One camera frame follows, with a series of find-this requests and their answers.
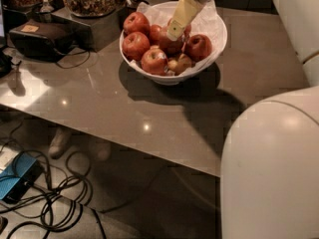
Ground dark display stand block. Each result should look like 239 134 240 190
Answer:
52 7 127 52

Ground black box with label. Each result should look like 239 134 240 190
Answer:
9 20 74 62

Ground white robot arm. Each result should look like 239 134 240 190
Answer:
220 0 319 239

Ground white bowl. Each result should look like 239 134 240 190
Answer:
119 1 228 86

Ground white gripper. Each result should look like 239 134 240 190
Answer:
166 0 210 41

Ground yellowish apple front right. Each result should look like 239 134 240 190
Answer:
167 53 192 75

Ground white paper bowl liner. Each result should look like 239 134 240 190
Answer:
129 0 224 78

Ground blue electronics box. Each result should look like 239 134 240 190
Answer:
0 152 44 204

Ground white shoe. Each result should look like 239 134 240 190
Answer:
48 126 72 159

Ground small red apple middle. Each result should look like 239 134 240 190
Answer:
149 24 161 45

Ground black floor cables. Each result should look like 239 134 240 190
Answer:
0 119 108 239

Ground metal serving scoop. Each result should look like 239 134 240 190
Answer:
40 0 54 13

